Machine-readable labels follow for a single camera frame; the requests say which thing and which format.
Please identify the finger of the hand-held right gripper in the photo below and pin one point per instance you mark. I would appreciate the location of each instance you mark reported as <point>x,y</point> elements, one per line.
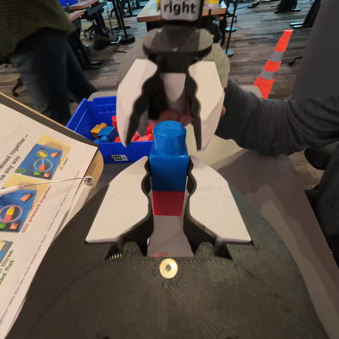
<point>209,95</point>
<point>129,92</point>

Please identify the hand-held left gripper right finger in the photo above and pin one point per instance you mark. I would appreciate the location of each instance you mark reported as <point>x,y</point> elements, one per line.
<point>217,211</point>

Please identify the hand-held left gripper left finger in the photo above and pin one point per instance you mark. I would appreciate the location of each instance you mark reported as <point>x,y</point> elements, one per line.
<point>121,211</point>

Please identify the pile of toy blocks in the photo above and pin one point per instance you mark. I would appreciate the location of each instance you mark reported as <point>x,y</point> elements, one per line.
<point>106,132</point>

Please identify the blue bin of blocks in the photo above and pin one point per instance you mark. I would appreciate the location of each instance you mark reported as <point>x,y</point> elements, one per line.
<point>87,116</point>

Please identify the red-topped block tower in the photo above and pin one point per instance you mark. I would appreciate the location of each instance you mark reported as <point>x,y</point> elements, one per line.
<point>168,172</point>

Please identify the person's right forearm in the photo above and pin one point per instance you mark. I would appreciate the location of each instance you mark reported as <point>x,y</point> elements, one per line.
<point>264,124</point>

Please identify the grey desk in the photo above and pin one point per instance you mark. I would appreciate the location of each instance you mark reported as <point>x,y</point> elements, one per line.
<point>264,190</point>

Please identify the person's right hand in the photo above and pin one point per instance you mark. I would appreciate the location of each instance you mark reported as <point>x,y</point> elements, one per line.
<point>174,115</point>

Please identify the black stanchion round base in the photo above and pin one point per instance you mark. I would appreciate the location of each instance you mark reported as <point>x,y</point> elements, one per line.
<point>230,53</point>
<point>127,39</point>

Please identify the instruction sheet on stand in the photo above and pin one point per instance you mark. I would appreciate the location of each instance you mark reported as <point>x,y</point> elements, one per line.
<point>96,164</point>

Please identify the printed instruction sheet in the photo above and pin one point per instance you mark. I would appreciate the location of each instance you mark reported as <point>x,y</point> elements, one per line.
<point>79,164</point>

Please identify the orange traffic cone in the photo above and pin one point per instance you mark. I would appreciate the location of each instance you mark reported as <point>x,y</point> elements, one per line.
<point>272,68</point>

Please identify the person's torso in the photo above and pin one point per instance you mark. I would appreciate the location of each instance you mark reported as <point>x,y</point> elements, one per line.
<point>328,198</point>

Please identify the black backpack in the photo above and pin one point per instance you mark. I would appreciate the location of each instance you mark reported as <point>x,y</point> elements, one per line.
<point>286,6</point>

